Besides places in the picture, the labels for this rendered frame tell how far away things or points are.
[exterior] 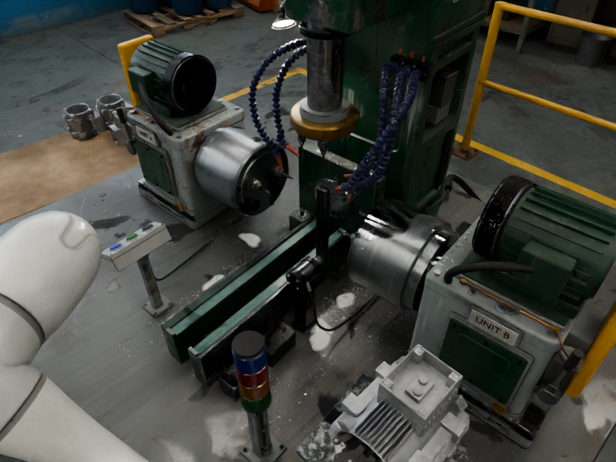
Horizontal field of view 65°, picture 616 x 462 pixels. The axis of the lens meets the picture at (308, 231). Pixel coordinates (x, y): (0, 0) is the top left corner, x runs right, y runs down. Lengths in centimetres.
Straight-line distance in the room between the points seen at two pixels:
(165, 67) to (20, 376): 112
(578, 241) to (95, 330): 124
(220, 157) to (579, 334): 104
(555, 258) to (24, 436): 86
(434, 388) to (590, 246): 38
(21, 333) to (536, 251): 83
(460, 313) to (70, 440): 78
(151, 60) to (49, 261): 104
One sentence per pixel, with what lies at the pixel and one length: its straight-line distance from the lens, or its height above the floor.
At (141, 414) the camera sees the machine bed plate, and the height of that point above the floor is 80.
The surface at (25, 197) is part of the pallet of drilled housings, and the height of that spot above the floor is 15.
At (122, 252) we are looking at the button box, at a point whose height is 107.
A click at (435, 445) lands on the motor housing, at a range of 97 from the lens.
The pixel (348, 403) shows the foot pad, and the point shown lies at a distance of 98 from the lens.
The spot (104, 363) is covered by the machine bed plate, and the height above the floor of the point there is 80.
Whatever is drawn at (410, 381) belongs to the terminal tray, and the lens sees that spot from 97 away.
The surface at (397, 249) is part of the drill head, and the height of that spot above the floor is 113.
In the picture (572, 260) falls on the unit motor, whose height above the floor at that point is 131.
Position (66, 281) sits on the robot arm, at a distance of 74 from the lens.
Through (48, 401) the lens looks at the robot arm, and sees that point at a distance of 70.
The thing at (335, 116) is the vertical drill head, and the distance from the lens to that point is 123.
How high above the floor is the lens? 193
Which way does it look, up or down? 41 degrees down
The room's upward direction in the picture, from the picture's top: straight up
